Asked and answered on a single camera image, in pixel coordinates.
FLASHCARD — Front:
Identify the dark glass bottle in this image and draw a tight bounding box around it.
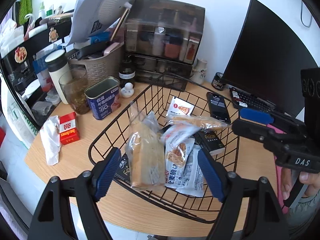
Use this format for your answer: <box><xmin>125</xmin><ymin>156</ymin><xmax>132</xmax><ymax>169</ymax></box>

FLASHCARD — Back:
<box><xmin>119</xmin><ymin>59</ymin><xmax>136</xmax><ymax>88</ymax></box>

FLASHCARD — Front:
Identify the black jar gold label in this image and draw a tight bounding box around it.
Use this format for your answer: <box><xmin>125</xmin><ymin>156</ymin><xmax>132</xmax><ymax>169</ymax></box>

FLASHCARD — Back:
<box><xmin>212</xmin><ymin>72</ymin><xmax>225</xmax><ymax>91</ymax></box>

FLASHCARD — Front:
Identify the black gold snack box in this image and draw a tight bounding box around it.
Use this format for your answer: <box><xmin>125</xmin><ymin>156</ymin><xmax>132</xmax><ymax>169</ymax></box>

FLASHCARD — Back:
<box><xmin>193</xmin><ymin>131</ymin><xmax>225</xmax><ymax>156</ymax></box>

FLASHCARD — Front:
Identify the blue luncheon meat tin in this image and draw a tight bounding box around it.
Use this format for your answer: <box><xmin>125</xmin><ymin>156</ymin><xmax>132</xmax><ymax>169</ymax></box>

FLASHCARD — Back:
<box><xmin>84</xmin><ymin>76</ymin><xmax>121</xmax><ymax>120</ymax></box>

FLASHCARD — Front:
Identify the black shelf rack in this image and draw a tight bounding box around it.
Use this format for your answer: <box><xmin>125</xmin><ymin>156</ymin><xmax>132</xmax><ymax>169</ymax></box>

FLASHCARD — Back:
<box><xmin>1</xmin><ymin>18</ymin><xmax>72</xmax><ymax>129</ymax></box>

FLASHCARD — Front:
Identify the black mechanical keyboard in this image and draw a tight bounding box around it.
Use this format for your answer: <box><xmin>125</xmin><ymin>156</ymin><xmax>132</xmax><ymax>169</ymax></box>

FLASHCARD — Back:
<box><xmin>229</xmin><ymin>87</ymin><xmax>285</xmax><ymax>114</ymax></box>

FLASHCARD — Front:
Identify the crumpled white tissue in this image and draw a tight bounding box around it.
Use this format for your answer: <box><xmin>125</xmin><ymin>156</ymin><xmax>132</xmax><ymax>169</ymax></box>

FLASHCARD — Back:
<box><xmin>40</xmin><ymin>115</ymin><xmax>61</xmax><ymax>166</ymax></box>

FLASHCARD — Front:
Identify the glass of tea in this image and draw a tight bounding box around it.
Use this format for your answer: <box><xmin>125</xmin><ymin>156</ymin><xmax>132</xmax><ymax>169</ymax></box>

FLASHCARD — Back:
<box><xmin>59</xmin><ymin>66</ymin><xmax>90</xmax><ymax>115</ymax></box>

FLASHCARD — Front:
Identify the black wire basket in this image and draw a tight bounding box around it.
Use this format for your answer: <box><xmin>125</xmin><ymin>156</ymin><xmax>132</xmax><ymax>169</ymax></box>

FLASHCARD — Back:
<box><xmin>88</xmin><ymin>74</ymin><xmax>240</xmax><ymax>224</ymax></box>

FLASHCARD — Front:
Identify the red cigarette pack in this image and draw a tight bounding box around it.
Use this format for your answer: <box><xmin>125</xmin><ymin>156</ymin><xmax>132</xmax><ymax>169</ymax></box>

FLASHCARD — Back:
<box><xmin>59</xmin><ymin>112</ymin><xmax>80</xmax><ymax>145</ymax></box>

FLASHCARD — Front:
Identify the white biscuit snack packet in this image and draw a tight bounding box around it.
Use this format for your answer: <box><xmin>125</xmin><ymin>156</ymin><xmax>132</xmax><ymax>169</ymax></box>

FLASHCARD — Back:
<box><xmin>161</xmin><ymin>122</ymin><xmax>204</xmax><ymax>197</ymax></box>

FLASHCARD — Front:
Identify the long wafer snack packet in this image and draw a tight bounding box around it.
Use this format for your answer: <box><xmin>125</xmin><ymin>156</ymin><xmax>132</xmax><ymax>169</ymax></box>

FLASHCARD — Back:
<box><xmin>167</xmin><ymin>114</ymin><xmax>229</xmax><ymax>131</ymax></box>

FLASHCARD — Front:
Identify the white ceramic figurine vase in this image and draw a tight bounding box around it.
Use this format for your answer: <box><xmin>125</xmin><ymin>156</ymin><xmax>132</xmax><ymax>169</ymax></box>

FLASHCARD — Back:
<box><xmin>190</xmin><ymin>59</ymin><xmax>207</xmax><ymax>85</ymax></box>

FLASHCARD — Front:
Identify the person's right hand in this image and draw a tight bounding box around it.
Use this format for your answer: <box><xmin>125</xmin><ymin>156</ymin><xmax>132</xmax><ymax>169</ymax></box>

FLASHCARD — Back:
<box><xmin>280</xmin><ymin>166</ymin><xmax>320</xmax><ymax>201</ymax></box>

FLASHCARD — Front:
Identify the black smartphone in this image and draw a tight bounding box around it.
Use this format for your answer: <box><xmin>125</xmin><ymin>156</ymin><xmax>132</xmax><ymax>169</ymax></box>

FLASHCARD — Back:
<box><xmin>206</xmin><ymin>92</ymin><xmax>231</xmax><ymax>125</ymax></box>

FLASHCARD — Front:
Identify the dark acrylic drawer organizer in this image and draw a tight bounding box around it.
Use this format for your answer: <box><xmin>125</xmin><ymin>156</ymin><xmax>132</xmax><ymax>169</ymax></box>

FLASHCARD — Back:
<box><xmin>125</xmin><ymin>0</ymin><xmax>206</xmax><ymax>90</ymax></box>

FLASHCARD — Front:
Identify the small white duck figurine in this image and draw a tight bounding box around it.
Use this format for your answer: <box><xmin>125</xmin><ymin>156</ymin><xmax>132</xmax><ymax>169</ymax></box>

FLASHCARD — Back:
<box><xmin>120</xmin><ymin>82</ymin><xmax>135</xmax><ymax>98</ymax></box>

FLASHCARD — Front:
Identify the pizza print sachet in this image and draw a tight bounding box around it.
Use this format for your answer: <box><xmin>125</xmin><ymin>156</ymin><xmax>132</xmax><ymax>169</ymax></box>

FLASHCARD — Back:
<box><xmin>166</xmin><ymin>96</ymin><xmax>195</xmax><ymax>116</ymax></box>

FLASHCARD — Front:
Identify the bread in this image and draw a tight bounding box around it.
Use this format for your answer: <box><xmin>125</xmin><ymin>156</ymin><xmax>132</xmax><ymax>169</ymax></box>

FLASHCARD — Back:
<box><xmin>125</xmin><ymin>103</ymin><xmax>165</xmax><ymax>191</ymax></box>

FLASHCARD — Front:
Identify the white round fan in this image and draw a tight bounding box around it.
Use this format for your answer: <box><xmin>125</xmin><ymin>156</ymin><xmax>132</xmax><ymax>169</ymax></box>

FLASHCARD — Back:
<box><xmin>98</xmin><ymin>0</ymin><xmax>135</xmax><ymax>27</ymax></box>

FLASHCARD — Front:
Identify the green plush toy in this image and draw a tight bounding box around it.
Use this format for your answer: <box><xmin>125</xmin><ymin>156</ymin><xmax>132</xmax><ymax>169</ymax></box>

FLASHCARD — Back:
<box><xmin>18</xmin><ymin>0</ymin><xmax>33</xmax><ymax>25</ymax></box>

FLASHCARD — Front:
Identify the beige woven plastic basket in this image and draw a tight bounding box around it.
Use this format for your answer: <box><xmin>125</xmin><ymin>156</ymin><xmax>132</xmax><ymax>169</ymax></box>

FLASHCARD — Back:
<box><xmin>67</xmin><ymin>42</ymin><xmax>124</xmax><ymax>85</ymax></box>

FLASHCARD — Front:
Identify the black computer monitor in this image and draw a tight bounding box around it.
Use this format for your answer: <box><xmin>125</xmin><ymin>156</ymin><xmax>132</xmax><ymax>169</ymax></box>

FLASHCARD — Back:
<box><xmin>223</xmin><ymin>0</ymin><xmax>318</xmax><ymax>116</ymax></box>

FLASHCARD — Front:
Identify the white thermos black lid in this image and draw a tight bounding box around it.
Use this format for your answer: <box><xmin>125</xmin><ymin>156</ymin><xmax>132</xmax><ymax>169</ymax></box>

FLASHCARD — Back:
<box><xmin>45</xmin><ymin>49</ymin><xmax>72</xmax><ymax>104</ymax></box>

